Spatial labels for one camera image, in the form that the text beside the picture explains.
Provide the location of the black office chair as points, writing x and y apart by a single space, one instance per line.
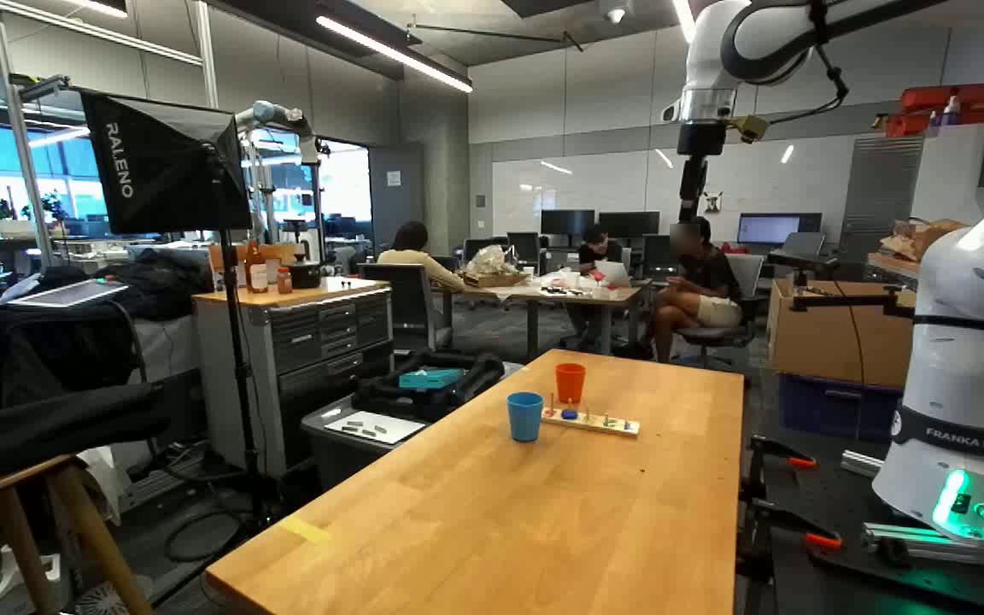
408 297

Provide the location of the long ceiling light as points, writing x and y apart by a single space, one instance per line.
392 53

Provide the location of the wooden stool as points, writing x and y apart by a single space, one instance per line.
50 522

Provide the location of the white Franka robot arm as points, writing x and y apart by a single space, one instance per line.
972 344

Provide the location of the grey equipment case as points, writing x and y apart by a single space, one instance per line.
355 433

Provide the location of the orange plastic cup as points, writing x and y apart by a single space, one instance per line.
568 383

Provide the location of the open laptop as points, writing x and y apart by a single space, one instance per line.
67 292

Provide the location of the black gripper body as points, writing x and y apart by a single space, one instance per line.
703 137

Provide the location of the metal pole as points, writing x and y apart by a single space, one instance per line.
22 148

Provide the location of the lit computer monitor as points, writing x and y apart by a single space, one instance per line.
777 226

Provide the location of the seated person beige top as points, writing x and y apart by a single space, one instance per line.
413 259

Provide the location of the seated person dark shirt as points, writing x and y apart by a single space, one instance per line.
697 284

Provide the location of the blue plastic cup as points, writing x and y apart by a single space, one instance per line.
524 416

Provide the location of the black cloth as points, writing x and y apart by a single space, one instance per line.
24 388

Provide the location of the yellow tape strip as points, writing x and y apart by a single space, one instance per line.
310 531

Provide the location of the black bag with teal item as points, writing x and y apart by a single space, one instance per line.
428 381

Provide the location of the orange bottles on cabinet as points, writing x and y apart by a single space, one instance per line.
254 266

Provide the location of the black softbox light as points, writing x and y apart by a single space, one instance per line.
163 165

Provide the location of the grey drawer cabinet wooden top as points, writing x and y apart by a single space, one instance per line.
297 353

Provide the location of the black light stand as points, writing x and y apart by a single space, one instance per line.
240 344

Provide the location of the cardboard box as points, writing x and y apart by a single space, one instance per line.
839 334

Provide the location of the seated person black top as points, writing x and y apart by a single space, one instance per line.
597 247

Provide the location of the wooden strip with coloured dots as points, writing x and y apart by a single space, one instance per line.
597 422

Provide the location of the blue storage bin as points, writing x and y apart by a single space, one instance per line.
839 406

